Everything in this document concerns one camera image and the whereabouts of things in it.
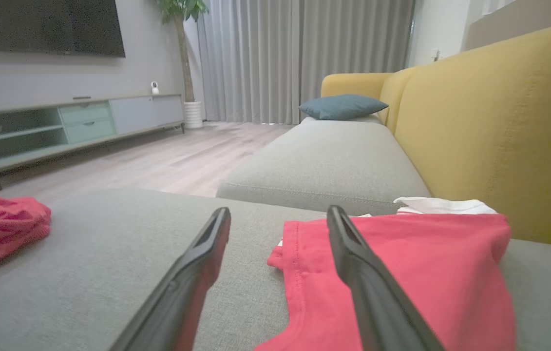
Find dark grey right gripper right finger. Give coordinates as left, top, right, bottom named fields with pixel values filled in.
left=326, top=205, right=446, bottom=351

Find yellow sofa backrest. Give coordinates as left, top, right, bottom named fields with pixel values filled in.
left=321, top=21, right=551, bottom=250

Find grey sofa seat cushion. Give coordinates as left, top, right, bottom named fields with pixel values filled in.
left=216, top=116, right=432, bottom=216

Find black wall television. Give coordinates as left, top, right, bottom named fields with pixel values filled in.
left=0, top=0, right=126, bottom=59

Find green indoor tree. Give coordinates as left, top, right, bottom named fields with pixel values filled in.
left=155, top=0, right=210, bottom=103

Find teal throw pillow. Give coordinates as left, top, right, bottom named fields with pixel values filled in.
left=299, top=94, right=389, bottom=121

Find white ribbed plant pot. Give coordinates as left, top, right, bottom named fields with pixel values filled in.
left=184, top=100, right=204, bottom=130

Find grey pleated curtain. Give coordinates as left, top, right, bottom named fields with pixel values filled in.
left=197, top=0, right=417, bottom=125

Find grey and mint TV cabinet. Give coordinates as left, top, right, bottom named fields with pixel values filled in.
left=0, top=93, right=186, bottom=191

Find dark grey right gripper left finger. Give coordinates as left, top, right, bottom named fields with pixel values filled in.
left=110, top=207, right=232, bottom=351

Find red and white jersey shorts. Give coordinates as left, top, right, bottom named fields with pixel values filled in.
left=254, top=197, right=518, bottom=351

